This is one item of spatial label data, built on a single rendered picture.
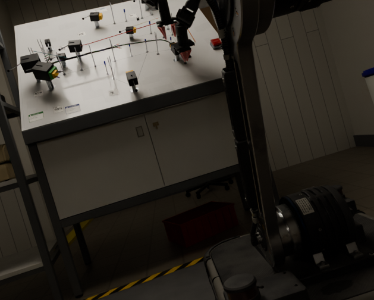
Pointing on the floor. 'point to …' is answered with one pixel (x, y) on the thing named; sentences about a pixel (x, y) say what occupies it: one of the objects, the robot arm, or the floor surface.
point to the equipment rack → (19, 265)
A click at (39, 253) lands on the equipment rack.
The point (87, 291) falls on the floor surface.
